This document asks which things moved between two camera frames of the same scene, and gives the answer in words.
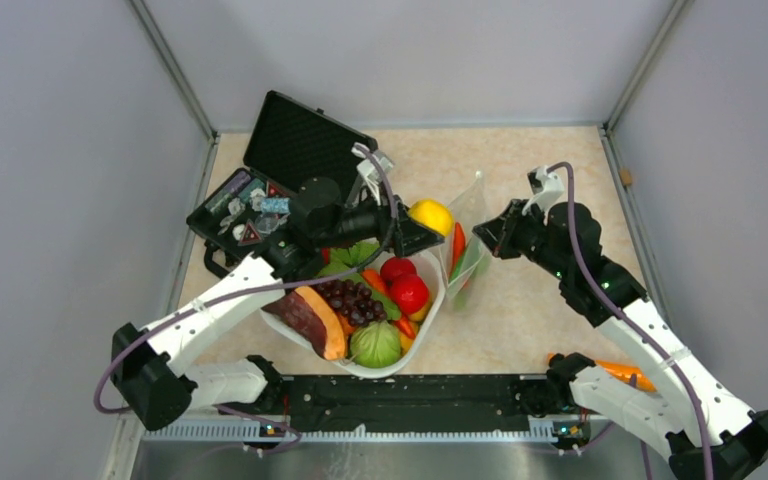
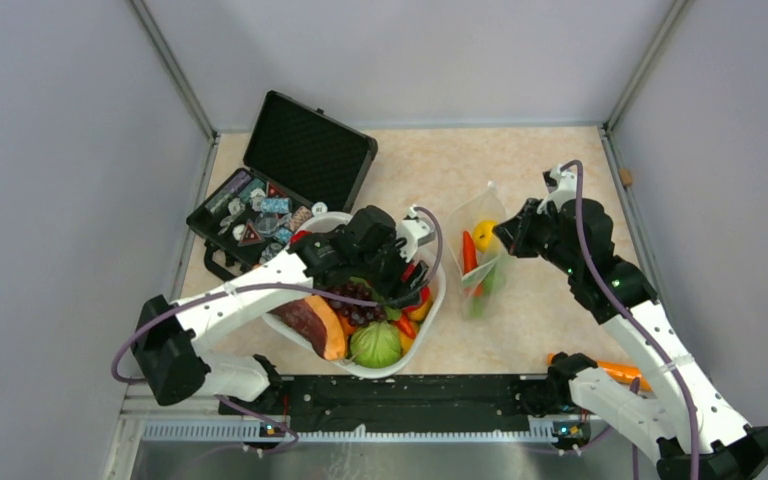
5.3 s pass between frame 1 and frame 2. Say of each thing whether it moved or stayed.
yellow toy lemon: moved
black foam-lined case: stayed
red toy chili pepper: stayed
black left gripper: moved
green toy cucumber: moved
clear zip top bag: moved
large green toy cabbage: stayed
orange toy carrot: moved
